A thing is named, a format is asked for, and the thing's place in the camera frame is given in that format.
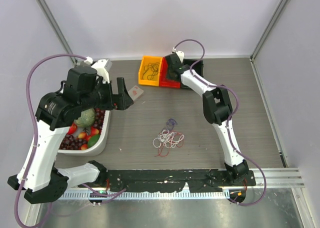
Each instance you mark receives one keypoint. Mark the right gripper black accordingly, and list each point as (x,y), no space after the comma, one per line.
(168,74)

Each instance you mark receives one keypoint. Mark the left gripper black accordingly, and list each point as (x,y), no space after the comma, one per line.
(124,100)

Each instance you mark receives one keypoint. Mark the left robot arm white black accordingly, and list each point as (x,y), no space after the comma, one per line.
(42,182)

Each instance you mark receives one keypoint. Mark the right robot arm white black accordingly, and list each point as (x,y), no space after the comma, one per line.
(217,110)

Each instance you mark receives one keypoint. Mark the playing card box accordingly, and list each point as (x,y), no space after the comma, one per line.
(135,93)

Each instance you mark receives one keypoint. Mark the red plastic bin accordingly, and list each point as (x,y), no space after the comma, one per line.
(163,80)

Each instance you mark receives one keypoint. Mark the black plastic bin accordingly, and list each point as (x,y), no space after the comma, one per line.
(198,68)

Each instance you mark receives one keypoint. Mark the yellow plastic bin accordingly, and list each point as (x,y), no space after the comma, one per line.
(149,70)

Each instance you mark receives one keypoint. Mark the dark red grape bunch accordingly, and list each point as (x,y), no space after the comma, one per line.
(99,118)

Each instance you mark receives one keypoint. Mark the green melon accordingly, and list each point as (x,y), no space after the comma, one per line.
(86,119)

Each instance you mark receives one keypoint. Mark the white plastic basket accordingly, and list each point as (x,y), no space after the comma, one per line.
(98,147)

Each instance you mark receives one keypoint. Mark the small peach fruits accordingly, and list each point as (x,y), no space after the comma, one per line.
(87,139)

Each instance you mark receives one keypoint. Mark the red apple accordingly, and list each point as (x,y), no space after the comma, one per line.
(72,129)

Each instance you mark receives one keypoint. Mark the small red grape bunch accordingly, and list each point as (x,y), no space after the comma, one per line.
(72,143)

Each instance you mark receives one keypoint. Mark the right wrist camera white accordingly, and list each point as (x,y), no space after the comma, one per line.
(180,54)

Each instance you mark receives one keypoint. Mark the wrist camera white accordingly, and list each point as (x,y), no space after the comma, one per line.
(103,66)
(180,54)

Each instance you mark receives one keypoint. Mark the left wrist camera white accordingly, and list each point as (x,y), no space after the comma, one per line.
(103,66)

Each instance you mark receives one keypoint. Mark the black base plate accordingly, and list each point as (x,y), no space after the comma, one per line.
(171,180)

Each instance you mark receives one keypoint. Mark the white slotted cable duct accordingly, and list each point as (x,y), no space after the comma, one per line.
(185,194)

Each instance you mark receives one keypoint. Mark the aluminium frame rail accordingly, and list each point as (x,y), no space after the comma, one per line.
(278,178)

